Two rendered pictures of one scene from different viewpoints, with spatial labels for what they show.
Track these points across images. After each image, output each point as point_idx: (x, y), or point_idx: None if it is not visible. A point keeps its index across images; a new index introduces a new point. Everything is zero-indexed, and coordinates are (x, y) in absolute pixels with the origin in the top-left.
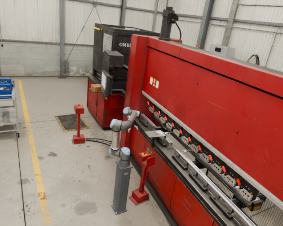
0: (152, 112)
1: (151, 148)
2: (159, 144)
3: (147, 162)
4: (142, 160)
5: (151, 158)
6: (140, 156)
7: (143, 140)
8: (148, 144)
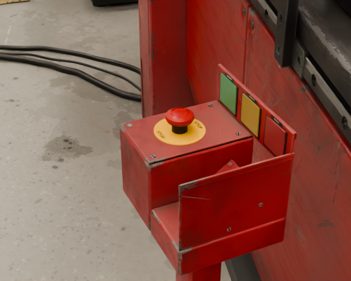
0: None
1: (281, 82)
2: (349, 31)
3: (190, 218)
4: (147, 193)
5: (233, 180)
6: (136, 156)
7: (239, 23)
8: (266, 45)
